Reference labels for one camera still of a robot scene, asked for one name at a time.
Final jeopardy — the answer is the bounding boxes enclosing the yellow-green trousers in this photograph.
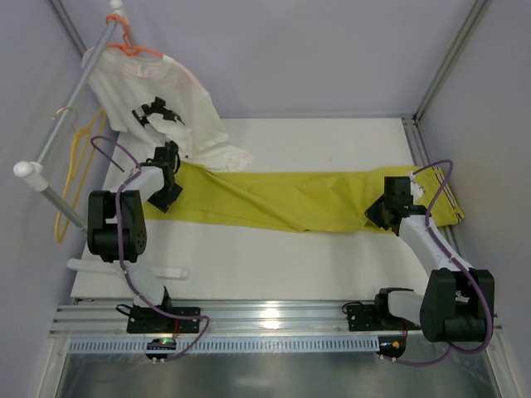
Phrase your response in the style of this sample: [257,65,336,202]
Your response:
[144,163,465,233]

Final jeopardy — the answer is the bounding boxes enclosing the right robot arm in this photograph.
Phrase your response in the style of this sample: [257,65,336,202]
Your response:
[365,177,494,343]

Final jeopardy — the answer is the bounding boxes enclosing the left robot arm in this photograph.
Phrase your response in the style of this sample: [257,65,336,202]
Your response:
[87,141,183,334]

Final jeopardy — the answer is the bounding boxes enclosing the yellow velvet hanger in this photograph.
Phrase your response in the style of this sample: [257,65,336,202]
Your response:
[54,105,108,245]

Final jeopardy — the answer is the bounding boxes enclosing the orange plastic hanger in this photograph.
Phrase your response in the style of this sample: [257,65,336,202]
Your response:
[105,13,164,58]

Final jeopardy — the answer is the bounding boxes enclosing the white printed t-shirt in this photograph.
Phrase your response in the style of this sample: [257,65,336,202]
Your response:
[89,48,252,172]

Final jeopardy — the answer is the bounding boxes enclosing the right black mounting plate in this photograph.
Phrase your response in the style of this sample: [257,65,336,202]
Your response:
[341,301,421,332]

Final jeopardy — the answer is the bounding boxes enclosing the black mounting plate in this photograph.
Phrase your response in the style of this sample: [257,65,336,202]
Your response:
[126,305,200,334]
[341,301,421,332]

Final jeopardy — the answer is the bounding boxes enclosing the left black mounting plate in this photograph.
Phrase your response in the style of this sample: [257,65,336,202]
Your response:
[126,305,200,334]

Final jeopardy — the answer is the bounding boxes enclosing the grey clothes rack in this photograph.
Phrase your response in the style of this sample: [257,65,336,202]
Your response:
[12,0,190,281]

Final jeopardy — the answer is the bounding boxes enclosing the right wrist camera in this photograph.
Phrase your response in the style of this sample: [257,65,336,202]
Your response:
[408,172,425,201]

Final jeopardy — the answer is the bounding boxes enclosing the slotted cable duct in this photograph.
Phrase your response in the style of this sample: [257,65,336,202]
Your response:
[68,335,380,356]

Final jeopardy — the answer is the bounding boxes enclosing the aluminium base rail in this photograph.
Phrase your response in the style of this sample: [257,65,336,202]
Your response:
[48,300,503,337]

